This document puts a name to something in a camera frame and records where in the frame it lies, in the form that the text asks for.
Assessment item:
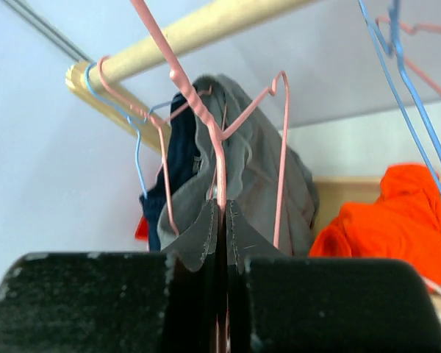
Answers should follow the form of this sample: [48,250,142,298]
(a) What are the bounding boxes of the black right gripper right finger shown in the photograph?
[226,200,284,352]

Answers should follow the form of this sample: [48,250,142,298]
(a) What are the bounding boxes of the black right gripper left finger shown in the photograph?
[160,201,218,352]

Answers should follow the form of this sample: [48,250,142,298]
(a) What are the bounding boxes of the grey shorts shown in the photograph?
[162,74,319,257]

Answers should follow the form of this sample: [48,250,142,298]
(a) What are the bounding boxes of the navy blue shorts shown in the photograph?
[140,107,201,251]

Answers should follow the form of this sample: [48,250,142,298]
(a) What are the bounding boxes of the pink wire hanger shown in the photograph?
[132,1,290,247]
[97,54,214,236]
[398,21,441,99]

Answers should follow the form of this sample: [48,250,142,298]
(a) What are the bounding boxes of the blue wire hanger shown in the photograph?
[358,0,441,225]
[84,63,171,204]

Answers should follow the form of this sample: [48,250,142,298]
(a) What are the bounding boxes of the orange shorts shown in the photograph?
[309,164,441,285]

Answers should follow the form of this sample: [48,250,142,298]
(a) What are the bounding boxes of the red plastic bin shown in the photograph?
[135,216,148,242]

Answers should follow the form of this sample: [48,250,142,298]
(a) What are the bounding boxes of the wooden clothes rack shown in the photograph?
[65,0,441,317]

